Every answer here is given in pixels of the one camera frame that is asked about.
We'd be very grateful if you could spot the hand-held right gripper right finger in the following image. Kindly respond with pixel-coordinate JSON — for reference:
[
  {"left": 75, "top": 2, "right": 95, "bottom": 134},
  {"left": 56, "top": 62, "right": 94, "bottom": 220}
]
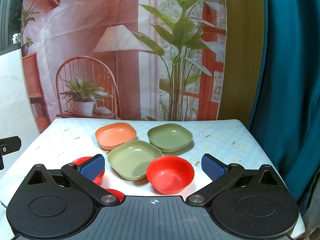
[{"left": 186, "top": 153, "right": 284, "bottom": 208}]

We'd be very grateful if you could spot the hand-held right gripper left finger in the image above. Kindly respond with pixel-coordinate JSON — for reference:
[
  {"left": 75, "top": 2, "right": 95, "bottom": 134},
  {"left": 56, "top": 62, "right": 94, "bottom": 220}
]
[{"left": 26, "top": 154, "right": 122, "bottom": 208}]

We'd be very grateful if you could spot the orange plastic bowl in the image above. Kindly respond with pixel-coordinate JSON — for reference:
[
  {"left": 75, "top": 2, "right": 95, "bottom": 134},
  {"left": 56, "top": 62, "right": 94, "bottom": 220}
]
[{"left": 95, "top": 122, "right": 137, "bottom": 151}]

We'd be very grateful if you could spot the red round bowl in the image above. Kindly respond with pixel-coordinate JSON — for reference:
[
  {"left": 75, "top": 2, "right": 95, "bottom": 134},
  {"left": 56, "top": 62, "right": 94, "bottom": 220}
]
[
  {"left": 146, "top": 156, "right": 195, "bottom": 195},
  {"left": 71, "top": 156, "right": 105, "bottom": 186},
  {"left": 104, "top": 188, "right": 125, "bottom": 202}
]

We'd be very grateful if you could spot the light green square plate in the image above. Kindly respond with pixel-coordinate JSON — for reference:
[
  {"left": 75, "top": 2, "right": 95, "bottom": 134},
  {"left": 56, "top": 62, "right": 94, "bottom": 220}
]
[{"left": 108, "top": 140, "right": 163, "bottom": 181}]

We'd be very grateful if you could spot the floral checked tablecloth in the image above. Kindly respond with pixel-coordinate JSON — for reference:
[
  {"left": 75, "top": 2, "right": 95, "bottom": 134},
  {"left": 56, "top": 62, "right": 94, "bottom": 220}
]
[{"left": 0, "top": 119, "right": 307, "bottom": 238}]

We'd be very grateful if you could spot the olive green plastic bowl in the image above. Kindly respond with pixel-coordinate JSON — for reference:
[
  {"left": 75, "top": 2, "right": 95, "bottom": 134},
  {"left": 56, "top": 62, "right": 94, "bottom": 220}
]
[{"left": 147, "top": 123, "right": 193, "bottom": 153}]

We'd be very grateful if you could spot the teal curtain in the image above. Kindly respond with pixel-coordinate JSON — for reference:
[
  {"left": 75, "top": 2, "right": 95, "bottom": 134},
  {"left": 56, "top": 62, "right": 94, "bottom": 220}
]
[{"left": 247, "top": 0, "right": 320, "bottom": 215}]

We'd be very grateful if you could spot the printed wall tapestry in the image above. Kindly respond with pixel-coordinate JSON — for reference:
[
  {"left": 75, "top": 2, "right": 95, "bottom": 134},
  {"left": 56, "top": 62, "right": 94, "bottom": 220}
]
[{"left": 21, "top": 0, "right": 227, "bottom": 133}]

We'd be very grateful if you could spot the dark window frame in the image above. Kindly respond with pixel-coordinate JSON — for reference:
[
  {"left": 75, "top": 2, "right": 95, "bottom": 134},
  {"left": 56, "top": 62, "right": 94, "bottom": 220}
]
[{"left": 0, "top": 0, "right": 25, "bottom": 53}]

